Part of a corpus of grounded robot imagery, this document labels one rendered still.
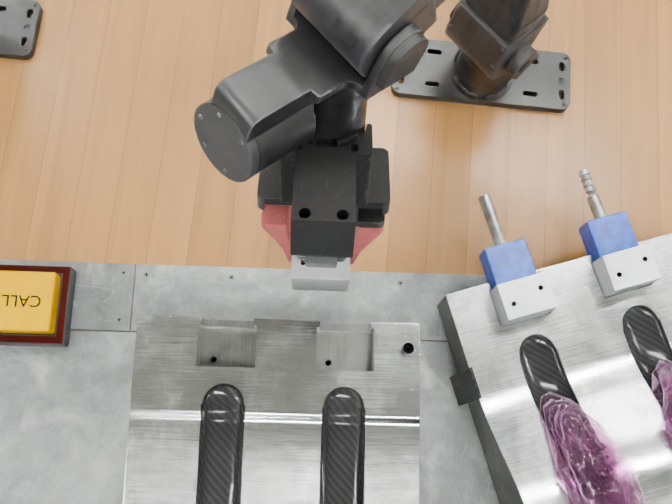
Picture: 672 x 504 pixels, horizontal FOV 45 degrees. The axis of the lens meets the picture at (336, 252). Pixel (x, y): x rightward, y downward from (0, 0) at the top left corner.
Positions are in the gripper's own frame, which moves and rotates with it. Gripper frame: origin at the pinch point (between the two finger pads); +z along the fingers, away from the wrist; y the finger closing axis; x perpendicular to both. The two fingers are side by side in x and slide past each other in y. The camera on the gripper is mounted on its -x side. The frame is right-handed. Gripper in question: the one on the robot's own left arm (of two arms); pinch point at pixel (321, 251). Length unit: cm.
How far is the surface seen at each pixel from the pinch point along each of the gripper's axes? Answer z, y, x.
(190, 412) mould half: 11.8, -11.1, -9.3
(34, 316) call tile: 12.0, -27.7, 1.0
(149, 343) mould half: 8.8, -15.3, -4.0
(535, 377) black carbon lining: 13.3, 21.1, -3.1
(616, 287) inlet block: 6.5, 28.3, 2.9
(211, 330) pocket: 10.4, -10.1, -1.1
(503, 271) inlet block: 6.9, 17.8, 4.7
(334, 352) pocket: 11.3, 1.6, -2.5
